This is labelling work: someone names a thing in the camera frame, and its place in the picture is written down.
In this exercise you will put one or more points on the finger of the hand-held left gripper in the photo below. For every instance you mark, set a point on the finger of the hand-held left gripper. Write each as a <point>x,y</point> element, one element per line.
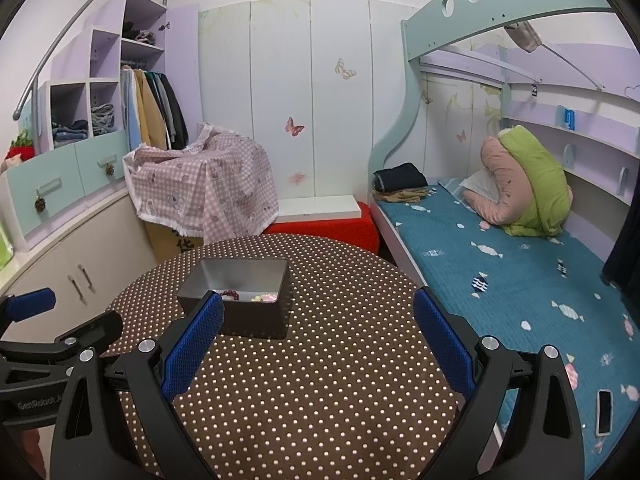
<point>32,305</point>
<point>95,330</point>

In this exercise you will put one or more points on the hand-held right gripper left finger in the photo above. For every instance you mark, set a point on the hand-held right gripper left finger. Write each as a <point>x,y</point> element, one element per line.
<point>195,340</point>

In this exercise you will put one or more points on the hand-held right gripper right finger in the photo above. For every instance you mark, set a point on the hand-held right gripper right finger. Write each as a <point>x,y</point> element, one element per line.
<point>442,340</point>

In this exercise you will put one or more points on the silver metal tin box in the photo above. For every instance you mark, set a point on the silver metal tin box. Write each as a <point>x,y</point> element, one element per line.
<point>250,320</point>

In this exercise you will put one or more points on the beige cabinet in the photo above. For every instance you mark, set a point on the beige cabinet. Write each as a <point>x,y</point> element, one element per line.
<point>45,270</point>

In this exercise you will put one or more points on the blue patterned bed sheet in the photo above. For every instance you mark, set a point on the blue patterned bed sheet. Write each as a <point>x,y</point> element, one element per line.
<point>500,280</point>

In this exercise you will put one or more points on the cardboard box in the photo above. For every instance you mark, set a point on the cardboard box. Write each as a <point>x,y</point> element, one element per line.
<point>167,245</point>

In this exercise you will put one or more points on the brown polka dot tablecloth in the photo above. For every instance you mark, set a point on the brown polka dot tablecloth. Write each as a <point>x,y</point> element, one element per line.
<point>325,385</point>

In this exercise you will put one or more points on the teal drawer unit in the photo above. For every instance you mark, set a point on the teal drawer unit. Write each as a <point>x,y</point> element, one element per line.
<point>60,180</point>

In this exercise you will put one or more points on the tan folded clothes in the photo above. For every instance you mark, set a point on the tan folded clothes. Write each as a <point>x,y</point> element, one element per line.
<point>400,196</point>

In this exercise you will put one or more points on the pink checked cloth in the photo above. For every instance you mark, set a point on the pink checked cloth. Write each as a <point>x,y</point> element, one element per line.
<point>220,185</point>

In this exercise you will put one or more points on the red stool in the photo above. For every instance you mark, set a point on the red stool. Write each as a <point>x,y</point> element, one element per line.
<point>325,232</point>

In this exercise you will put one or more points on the red strawberry plush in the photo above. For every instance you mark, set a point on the red strawberry plush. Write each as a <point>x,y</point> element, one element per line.
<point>20,146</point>

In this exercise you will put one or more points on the white pillow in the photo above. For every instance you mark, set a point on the white pillow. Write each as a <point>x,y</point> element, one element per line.
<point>475,182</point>

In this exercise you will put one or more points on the dark folded clothes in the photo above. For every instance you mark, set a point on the dark folded clothes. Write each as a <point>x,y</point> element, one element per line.
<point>400,176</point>

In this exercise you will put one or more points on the folded blue jeans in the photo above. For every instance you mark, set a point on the folded blue jeans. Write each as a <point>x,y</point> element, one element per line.
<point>70,134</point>

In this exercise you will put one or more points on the white board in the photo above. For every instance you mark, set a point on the white board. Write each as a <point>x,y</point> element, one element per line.
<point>320,207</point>

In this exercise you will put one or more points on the pink and green quilt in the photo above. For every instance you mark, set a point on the pink and green quilt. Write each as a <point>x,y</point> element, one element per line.
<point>540,180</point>

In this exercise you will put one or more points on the grey striped cloth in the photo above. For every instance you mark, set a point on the grey striped cloth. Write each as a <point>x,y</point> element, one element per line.
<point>102,119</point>

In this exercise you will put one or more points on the small butterfly sticker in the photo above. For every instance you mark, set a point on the small butterfly sticker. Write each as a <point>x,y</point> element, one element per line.
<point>461,136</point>

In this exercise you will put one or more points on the light blue hanging garment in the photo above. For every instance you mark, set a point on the light blue hanging garment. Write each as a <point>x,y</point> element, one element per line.
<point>131,110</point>

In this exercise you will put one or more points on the yellow hanging garment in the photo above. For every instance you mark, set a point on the yellow hanging garment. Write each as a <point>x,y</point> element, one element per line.
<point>150,110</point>

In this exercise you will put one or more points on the dark hanging garment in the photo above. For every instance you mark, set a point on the dark hanging garment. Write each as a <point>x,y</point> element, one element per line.
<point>172,110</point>

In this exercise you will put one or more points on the brown butterfly sticker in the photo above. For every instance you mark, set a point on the brown butterfly sticker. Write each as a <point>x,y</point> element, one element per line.
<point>295,125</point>

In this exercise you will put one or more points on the small blue box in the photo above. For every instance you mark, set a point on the small blue box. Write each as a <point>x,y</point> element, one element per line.
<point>569,119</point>

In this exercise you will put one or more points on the purple shelf unit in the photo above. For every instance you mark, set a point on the purple shelf unit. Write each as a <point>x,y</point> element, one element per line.
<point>105,55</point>

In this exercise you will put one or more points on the grey metal stair railing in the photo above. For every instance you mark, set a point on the grey metal stair railing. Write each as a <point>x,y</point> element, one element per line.
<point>75,25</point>

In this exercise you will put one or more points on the pale butterfly sticker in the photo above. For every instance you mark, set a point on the pale butterfly sticker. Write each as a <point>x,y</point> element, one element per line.
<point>345,69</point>

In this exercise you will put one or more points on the grey hanging pouch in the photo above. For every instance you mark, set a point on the grey hanging pouch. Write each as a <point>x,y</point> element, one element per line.
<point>522,36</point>

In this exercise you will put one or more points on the teal bunk bed frame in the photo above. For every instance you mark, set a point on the teal bunk bed frame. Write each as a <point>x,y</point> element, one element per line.
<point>415,35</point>

